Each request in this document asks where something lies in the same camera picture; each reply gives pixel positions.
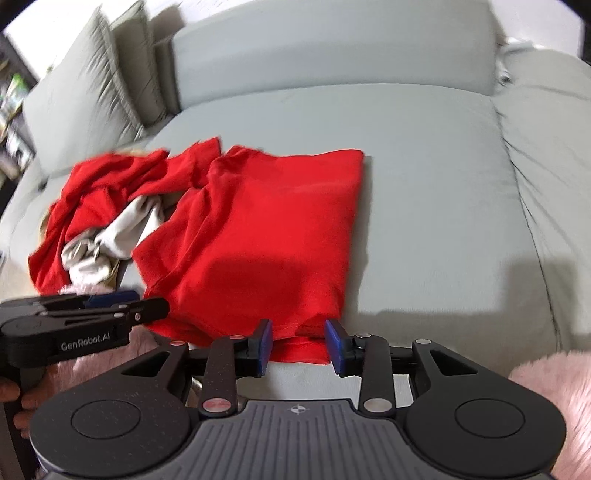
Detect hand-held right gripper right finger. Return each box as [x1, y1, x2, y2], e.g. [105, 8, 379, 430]
[324, 319, 476, 420]

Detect plain red shirt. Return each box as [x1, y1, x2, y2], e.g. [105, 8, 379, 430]
[28, 137, 223, 296]

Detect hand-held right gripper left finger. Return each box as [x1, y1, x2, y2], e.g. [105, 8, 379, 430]
[122, 318, 274, 420]

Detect beige pants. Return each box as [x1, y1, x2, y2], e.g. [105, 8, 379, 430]
[38, 147, 185, 286]

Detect white charging cable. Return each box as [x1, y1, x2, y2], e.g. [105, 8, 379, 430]
[496, 39, 533, 86]

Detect pink fluffy blanket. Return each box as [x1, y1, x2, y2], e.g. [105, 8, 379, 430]
[34, 281, 591, 480]

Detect grey sofa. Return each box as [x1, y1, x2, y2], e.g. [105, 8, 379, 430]
[0, 0, 591, 372]

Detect small grey pillow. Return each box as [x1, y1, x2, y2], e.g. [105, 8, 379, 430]
[110, 0, 168, 126]

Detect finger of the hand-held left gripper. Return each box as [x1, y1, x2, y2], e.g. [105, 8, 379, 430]
[39, 297, 171, 328]
[0, 289, 140, 312]

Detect white garment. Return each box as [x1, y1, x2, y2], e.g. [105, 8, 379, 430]
[61, 194, 165, 288]

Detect red shirt with yellow logo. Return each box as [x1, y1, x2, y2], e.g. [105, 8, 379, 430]
[131, 145, 366, 366]

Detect large grey pillow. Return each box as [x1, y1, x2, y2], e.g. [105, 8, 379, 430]
[22, 6, 145, 179]

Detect person's left hand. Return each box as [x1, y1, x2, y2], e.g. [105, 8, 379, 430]
[0, 376, 48, 441]

